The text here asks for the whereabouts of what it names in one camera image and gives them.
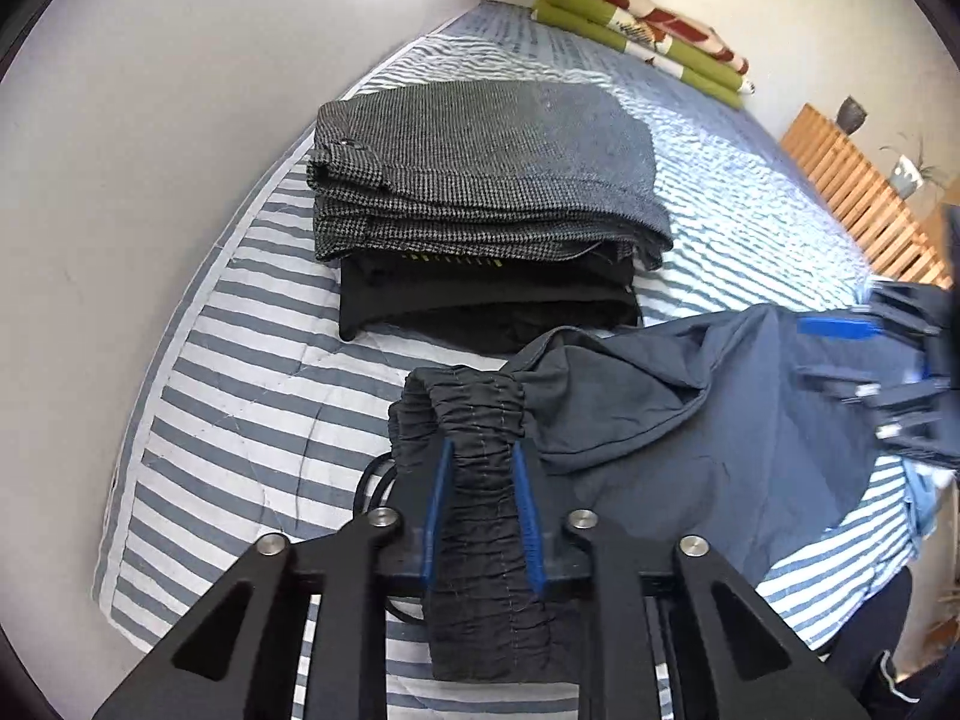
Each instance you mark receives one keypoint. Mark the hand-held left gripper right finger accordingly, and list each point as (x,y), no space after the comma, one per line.
(525,517)

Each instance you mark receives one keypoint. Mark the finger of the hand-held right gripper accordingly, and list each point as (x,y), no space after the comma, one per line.
(832,328)
(855,390)

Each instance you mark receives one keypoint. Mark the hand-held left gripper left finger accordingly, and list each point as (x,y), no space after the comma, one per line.
(439,510)

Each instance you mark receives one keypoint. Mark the light blue garment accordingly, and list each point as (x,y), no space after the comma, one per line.
(922,499)

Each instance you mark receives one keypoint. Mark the navy pants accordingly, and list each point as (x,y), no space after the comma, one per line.
(675,450)

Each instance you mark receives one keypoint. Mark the wooden slatted partition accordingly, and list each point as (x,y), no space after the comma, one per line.
(847,180)

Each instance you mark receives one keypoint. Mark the potted plant in pale pot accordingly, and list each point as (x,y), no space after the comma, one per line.
(907,176)

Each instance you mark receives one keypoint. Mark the dark ceramic vase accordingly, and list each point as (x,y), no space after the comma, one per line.
(853,114)

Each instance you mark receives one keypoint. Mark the blue white striped quilt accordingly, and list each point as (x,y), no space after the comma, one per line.
(225,390)

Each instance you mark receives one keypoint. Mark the person's right leg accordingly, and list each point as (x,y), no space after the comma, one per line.
(870,637)

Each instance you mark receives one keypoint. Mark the red cream folded blanket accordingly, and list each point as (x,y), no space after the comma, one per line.
(667,22)

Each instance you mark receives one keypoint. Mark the stack of folded dark clothes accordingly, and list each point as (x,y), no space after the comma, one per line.
(487,150)

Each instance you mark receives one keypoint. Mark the green patterned folded quilt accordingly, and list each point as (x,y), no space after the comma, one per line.
(570,15)

